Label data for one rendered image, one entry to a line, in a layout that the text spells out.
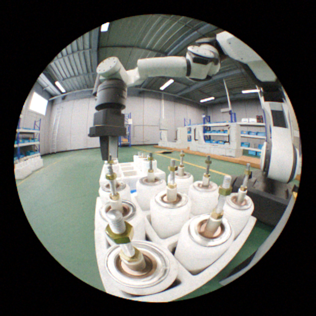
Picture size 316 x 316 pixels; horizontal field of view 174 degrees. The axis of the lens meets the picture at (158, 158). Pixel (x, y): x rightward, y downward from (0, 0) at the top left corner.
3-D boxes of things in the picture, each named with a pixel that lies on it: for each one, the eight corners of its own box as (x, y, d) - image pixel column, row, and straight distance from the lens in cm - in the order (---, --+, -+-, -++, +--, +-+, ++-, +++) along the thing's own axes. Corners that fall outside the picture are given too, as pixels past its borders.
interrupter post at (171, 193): (172, 203, 23) (173, 190, 21) (163, 200, 24) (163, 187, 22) (178, 199, 24) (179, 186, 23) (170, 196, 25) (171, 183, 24)
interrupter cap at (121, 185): (115, 180, 36) (114, 178, 36) (131, 185, 31) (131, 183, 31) (97, 188, 32) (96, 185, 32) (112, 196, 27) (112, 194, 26)
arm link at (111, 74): (130, 98, 33) (133, 71, 39) (116, 82, 25) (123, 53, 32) (100, 104, 38) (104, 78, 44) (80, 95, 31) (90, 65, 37)
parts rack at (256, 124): (190, 144, 781) (190, 119, 795) (266, 156, 532) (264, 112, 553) (183, 144, 739) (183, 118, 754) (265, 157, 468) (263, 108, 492)
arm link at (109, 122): (104, 134, 21) (109, 81, 25) (80, 138, 28) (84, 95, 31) (135, 135, 31) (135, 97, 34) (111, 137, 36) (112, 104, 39)
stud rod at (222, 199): (211, 220, 17) (223, 174, 13) (216, 221, 17) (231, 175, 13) (210, 224, 16) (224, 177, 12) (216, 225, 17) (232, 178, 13)
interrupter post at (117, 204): (122, 216, 20) (118, 202, 18) (110, 214, 21) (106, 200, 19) (125, 209, 22) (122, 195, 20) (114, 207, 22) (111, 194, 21)
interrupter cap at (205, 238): (195, 212, 21) (196, 210, 20) (231, 218, 21) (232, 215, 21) (179, 241, 16) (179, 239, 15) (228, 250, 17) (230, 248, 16)
